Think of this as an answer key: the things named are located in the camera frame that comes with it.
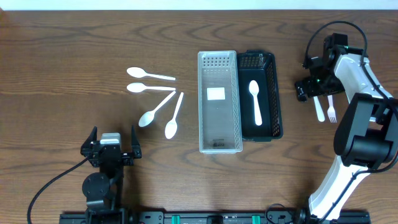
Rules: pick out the white plastic spoon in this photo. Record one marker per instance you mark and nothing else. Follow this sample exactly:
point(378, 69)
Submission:
point(172, 126)
point(140, 87)
point(138, 72)
point(254, 91)
point(148, 116)

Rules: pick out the white plastic fork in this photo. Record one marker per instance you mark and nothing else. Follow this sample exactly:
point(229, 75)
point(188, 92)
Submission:
point(318, 108)
point(331, 110)

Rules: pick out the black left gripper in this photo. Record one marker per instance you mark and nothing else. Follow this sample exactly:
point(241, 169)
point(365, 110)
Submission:
point(111, 154)

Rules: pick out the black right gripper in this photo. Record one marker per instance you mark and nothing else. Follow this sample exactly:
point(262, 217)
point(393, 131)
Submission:
point(312, 91)

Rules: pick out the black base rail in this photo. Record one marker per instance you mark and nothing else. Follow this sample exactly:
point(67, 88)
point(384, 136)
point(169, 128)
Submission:
point(185, 218)

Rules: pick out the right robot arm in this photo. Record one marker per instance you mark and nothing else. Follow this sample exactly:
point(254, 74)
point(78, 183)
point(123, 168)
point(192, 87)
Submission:
point(367, 134)

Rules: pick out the black plastic basket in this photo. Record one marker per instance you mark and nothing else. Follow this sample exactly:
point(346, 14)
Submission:
point(260, 66)

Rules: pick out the clear plastic basket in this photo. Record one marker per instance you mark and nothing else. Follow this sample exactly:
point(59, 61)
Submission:
point(219, 117)

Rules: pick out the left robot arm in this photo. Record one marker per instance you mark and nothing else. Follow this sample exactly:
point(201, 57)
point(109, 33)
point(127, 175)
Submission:
point(103, 189)

